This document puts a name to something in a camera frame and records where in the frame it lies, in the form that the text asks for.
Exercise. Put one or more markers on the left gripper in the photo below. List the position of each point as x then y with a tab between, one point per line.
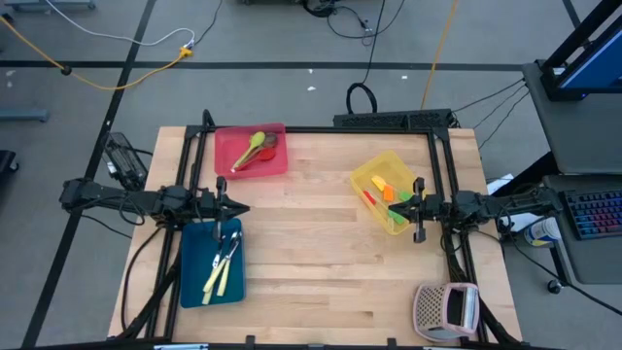
216	206

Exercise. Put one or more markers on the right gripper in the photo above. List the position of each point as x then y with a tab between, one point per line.
425	209

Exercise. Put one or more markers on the yellow plastic bin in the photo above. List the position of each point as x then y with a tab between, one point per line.
389	165

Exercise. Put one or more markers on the red plastic bin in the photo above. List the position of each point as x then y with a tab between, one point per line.
228	155

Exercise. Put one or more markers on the red silicone spoon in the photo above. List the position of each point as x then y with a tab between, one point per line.
266	154

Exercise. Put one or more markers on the blue plastic bin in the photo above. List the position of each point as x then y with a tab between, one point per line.
194	253

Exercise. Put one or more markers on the green silicone spoon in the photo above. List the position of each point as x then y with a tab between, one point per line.
257	139

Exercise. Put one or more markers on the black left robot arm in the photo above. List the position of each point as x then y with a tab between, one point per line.
146	200

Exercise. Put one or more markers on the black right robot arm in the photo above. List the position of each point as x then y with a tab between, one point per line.
510	204

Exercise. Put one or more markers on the black power strip box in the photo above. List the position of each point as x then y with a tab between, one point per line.
389	119

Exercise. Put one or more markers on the white paper sheet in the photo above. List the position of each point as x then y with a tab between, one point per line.
500	184

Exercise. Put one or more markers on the pink box grater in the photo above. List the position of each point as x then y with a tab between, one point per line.
430	308

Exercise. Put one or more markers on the black mesh power supply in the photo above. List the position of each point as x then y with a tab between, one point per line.
124	160

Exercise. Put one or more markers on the white can blue label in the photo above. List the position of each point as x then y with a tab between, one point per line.
544	232

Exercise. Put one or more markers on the black caster wheel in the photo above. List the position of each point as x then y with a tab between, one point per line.
554	286

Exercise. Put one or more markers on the grey desk top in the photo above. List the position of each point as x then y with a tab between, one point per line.
573	136

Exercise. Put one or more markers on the backlit black keyboard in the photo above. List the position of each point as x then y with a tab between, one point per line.
595	214

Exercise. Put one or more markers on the grey keyboard tray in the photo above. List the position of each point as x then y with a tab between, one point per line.
593	262

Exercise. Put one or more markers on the grey metal floor bar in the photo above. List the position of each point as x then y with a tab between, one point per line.
48	5
24	115

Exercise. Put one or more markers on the black monitor blue screen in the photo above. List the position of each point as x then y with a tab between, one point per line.
597	68

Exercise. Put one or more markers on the black metal table frame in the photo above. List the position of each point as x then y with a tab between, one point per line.
316	129

